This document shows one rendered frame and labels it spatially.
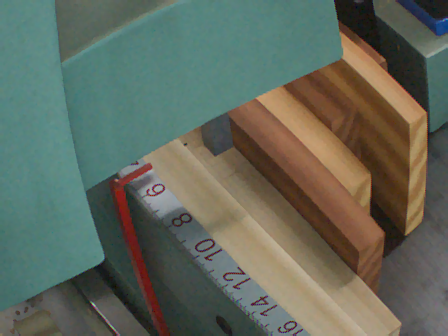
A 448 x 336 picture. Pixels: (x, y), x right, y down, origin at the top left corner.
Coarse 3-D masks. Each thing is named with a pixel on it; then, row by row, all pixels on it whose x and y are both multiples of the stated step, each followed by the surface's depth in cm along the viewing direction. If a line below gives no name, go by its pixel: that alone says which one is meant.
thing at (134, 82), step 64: (64, 0) 40; (128, 0) 39; (192, 0) 39; (256, 0) 41; (320, 0) 43; (64, 64) 37; (128, 64) 39; (192, 64) 41; (256, 64) 43; (320, 64) 45; (128, 128) 41; (192, 128) 43
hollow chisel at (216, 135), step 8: (216, 120) 48; (224, 120) 49; (208, 128) 49; (216, 128) 49; (224, 128) 49; (208, 136) 49; (216, 136) 49; (224, 136) 49; (208, 144) 50; (216, 144) 49; (224, 144) 50; (232, 144) 50; (216, 152) 50
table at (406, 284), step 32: (96, 224) 58; (384, 224) 52; (128, 256) 55; (384, 256) 51; (416, 256) 50; (160, 288) 52; (384, 288) 49; (416, 288) 49; (192, 320) 51; (416, 320) 47
